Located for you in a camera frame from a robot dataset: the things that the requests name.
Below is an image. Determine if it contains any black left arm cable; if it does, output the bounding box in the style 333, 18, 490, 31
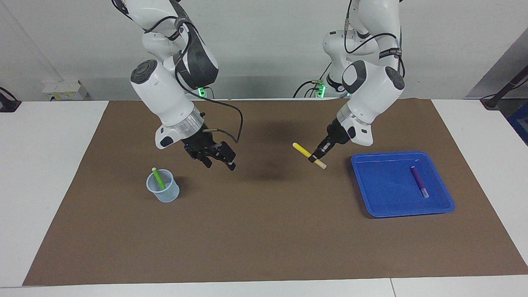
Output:
344, 0, 407, 79

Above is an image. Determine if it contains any white power strip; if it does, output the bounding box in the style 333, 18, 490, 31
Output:
42, 80, 88, 101

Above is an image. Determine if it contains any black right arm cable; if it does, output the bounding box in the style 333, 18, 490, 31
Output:
142, 14, 244, 144

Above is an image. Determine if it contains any black stand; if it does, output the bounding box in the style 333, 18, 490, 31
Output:
481, 66, 528, 110

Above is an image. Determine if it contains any black clamp with cable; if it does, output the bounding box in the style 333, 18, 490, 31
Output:
0, 87, 22, 113

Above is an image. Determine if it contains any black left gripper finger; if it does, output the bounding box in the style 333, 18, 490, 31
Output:
312, 142, 335, 163
309, 141, 327, 161

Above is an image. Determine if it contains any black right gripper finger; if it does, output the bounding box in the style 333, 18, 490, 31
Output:
192, 150, 213, 169
214, 141, 237, 171

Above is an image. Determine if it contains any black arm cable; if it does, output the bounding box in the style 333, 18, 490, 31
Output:
344, 0, 407, 79
142, 14, 244, 144

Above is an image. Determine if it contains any purple pen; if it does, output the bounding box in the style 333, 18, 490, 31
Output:
410, 166, 430, 199

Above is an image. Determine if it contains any yellow pen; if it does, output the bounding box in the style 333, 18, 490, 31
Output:
292, 142, 327, 170

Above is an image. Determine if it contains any blue box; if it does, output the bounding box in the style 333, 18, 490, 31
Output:
508, 103, 528, 146

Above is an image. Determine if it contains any green pen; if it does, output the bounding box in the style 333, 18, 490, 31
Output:
151, 167, 166, 191

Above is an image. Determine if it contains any brown table mat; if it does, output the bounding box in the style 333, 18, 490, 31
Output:
23, 98, 528, 286

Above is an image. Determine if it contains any clear plastic cup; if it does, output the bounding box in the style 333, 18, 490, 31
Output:
146, 169, 180, 203

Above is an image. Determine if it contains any blue plastic tray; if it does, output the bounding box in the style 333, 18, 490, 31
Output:
351, 151, 455, 218

